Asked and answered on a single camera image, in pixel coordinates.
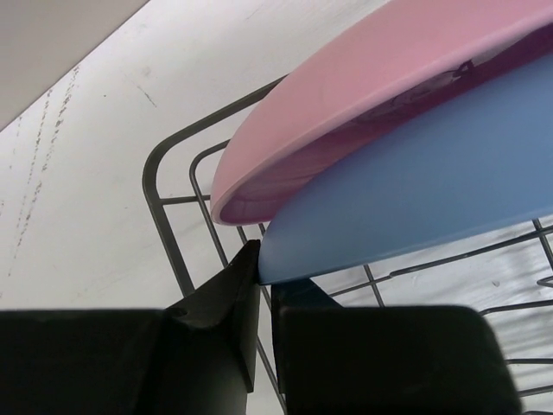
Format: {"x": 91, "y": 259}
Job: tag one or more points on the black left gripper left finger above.
{"x": 197, "y": 356}

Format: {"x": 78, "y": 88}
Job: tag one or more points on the wire dish rack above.
{"x": 505, "y": 274}

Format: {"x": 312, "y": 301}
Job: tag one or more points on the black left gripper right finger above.
{"x": 332, "y": 359}

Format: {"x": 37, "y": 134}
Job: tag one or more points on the pink plate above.
{"x": 396, "y": 63}

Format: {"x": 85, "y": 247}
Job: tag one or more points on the blue plate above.
{"x": 475, "y": 164}

